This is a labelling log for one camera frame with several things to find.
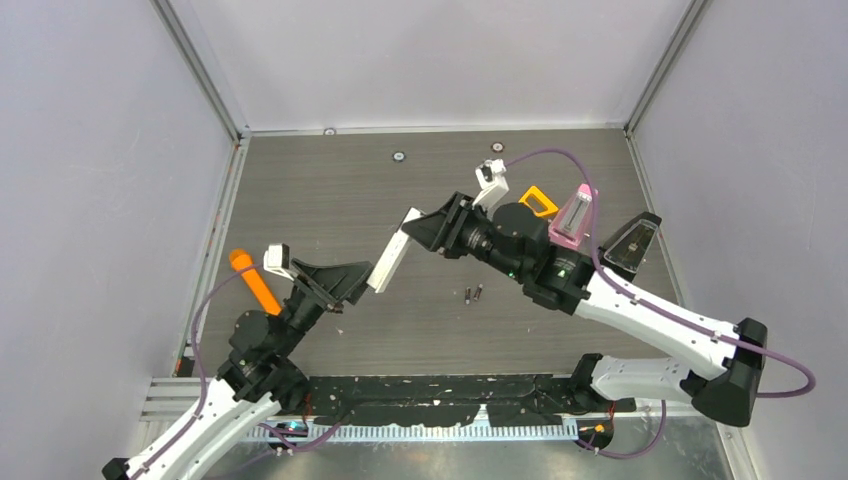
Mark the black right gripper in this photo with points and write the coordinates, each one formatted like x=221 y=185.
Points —
x=441 y=230

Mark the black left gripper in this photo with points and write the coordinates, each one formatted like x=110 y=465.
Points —
x=332 y=285

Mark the white remote control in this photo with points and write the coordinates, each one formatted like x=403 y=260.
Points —
x=392 y=255

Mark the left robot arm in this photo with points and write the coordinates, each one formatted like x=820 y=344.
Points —
x=257 y=379

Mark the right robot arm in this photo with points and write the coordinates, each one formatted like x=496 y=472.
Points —
x=702 y=366

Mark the pink metronome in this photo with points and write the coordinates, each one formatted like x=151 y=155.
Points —
x=570 y=225

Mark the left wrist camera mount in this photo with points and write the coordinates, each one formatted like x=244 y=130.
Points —
x=276 y=261

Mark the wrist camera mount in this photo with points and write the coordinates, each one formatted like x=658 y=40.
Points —
x=276 y=261
x=490 y=175

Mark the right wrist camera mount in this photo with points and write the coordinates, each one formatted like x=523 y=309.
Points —
x=490 y=175

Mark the orange handle tool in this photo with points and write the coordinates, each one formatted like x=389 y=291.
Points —
x=241 y=261

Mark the yellow triangular plastic frame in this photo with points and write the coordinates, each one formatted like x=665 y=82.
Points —
x=539 y=203

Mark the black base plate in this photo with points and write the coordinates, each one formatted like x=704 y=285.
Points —
x=454 y=400

